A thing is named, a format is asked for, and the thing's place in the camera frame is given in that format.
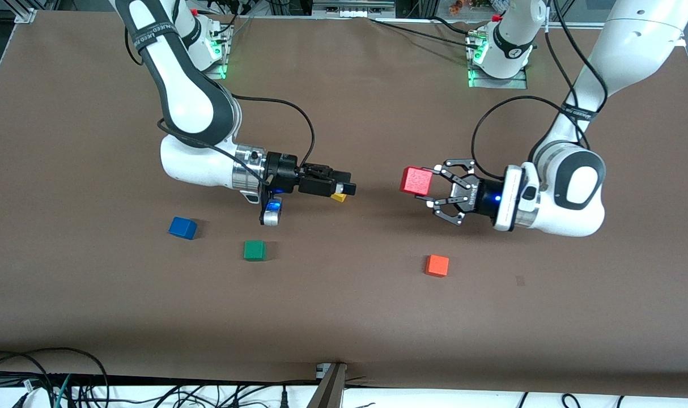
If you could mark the blue wooden block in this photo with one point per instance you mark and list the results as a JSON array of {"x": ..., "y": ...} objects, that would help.
[{"x": 182, "y": 228}]

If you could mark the green wooden block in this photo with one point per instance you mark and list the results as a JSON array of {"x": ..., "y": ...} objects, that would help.
[{"x": 254, "y": 250}]

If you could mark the white power strip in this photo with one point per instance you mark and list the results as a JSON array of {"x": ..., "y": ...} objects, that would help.
[{"x": 352, "y": 10}]

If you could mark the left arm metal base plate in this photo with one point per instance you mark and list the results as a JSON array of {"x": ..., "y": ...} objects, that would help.
[{"x": 514, "y": 84}]

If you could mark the grey metal camera post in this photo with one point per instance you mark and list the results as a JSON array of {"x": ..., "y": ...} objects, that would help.
[{"x": 328, "y": 391}]

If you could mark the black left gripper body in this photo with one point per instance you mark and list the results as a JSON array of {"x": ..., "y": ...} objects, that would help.
[{"x": 483, "y": 198}]

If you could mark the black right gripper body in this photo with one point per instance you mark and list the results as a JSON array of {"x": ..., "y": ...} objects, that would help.
[{"x": 281, "y": 172}]

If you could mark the brown paper table cover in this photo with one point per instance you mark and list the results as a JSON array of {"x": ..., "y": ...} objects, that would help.
[{"x": 344, "y": 311}]

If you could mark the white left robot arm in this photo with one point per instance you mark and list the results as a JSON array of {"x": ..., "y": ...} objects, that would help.
[{"x": 633, "y": 45}]

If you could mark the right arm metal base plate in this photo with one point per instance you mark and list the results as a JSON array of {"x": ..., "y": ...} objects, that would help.
[{"x": 222, "y": 68}]

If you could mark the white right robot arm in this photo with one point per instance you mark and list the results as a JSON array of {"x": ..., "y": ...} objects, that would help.
[{"x": 191, "y": 102}]

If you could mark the red wooden block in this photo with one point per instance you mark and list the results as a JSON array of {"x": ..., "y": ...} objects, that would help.
[{"x": 416, "y": 181}]

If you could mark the yellow wooden block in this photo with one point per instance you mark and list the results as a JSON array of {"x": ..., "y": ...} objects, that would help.
[{"x": 338, "y": 198}]

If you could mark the orange wooden block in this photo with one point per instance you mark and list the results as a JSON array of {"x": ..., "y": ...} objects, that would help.
[{"x": 437, "y": 266}]

